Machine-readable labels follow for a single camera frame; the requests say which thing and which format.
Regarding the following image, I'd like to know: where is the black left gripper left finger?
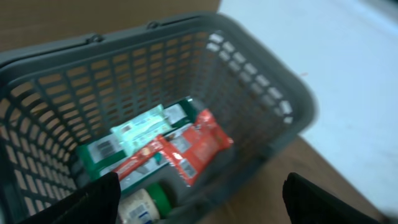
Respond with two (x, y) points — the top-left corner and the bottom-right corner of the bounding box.
(21, 172), (121, 224)

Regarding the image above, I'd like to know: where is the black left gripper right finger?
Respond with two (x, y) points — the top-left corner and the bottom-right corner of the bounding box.
(282, 172), (379, 224)

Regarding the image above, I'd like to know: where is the green lid jar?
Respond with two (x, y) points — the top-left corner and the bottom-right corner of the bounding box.
(118, 183), (172, 224)

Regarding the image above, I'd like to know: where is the red Nescafe stick sachet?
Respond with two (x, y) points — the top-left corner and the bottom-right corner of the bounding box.
(113, 135), (170, 181)

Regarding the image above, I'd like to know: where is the green snack packet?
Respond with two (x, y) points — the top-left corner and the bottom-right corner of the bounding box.
(72, 98), (198, 187)

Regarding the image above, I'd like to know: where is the pale green wipes packet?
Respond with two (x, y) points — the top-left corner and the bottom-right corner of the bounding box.
(111, 104), (172, 157)

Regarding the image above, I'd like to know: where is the grey plastic shopping basket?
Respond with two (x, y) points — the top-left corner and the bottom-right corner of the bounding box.
(1, 12), (315, 223)

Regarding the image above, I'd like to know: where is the red snack packet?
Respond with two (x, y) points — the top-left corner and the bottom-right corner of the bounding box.
(156, 109), (234, 186)

